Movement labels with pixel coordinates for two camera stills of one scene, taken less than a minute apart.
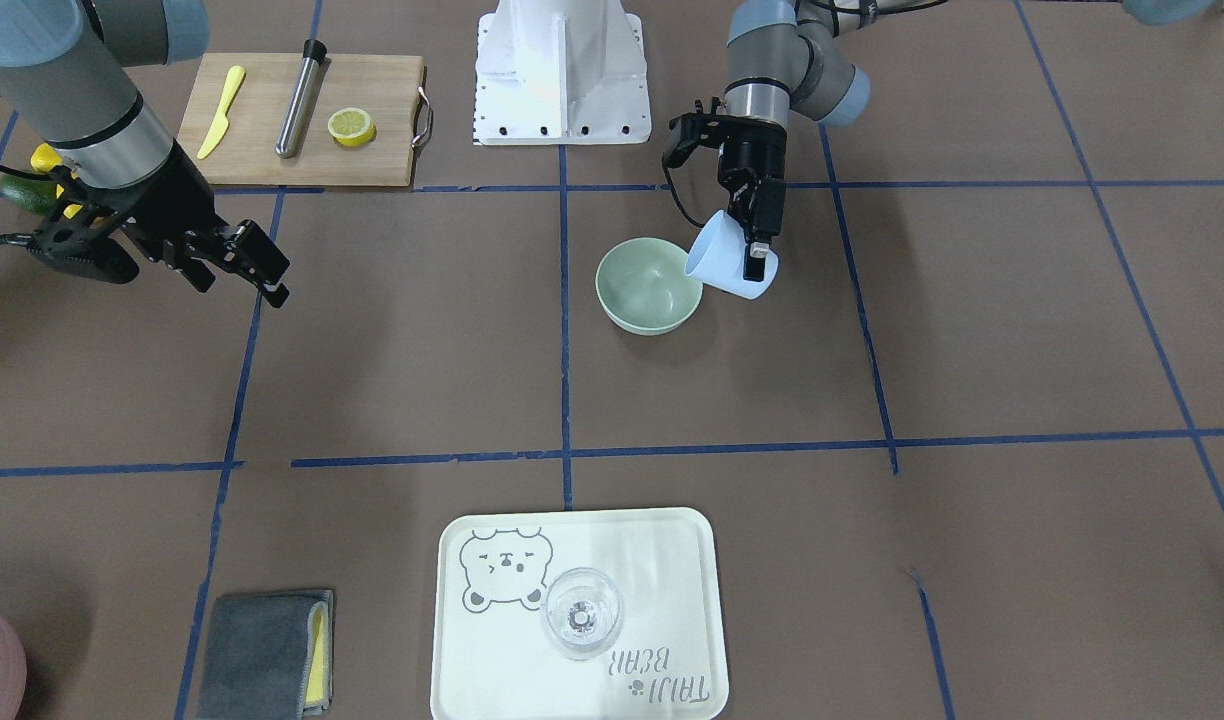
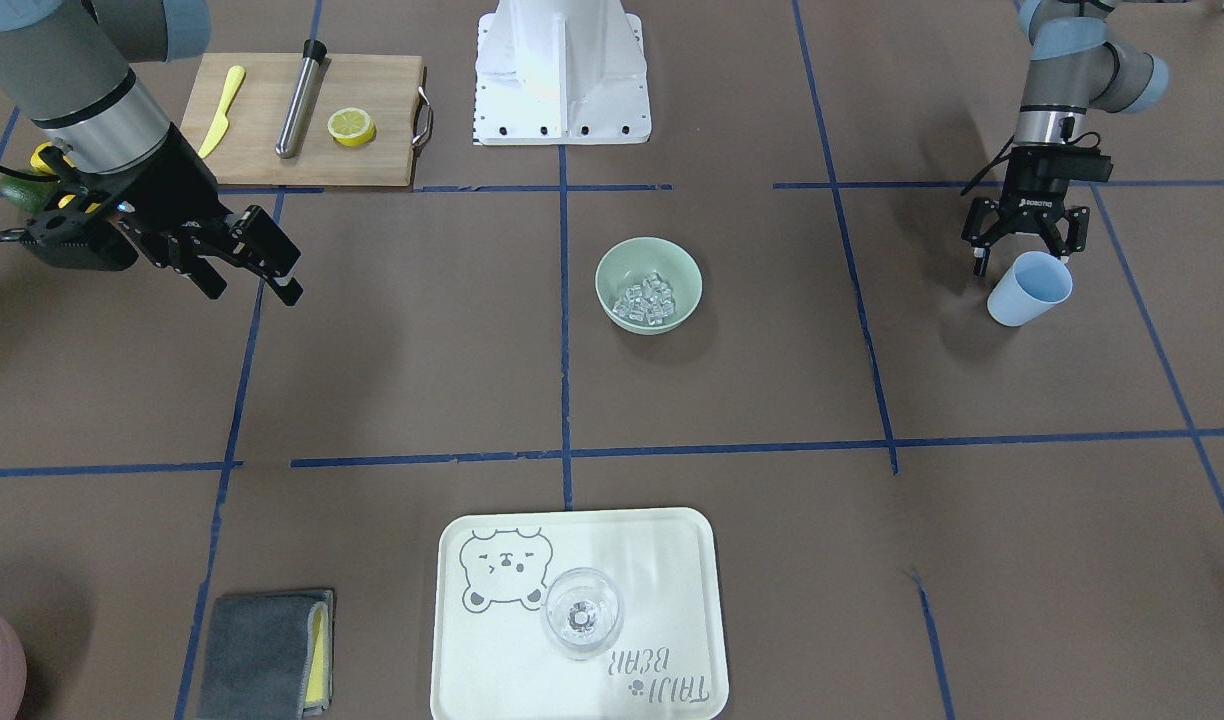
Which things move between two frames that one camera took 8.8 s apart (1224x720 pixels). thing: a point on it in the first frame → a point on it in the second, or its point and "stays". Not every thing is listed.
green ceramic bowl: x=644 y=288 stays
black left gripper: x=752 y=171 → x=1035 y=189
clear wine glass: x=581 y=612 stays
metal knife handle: x=292 y=131 stays
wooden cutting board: x=388 y=87 stays
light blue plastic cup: x=716 y=258 → x=1035 y=283
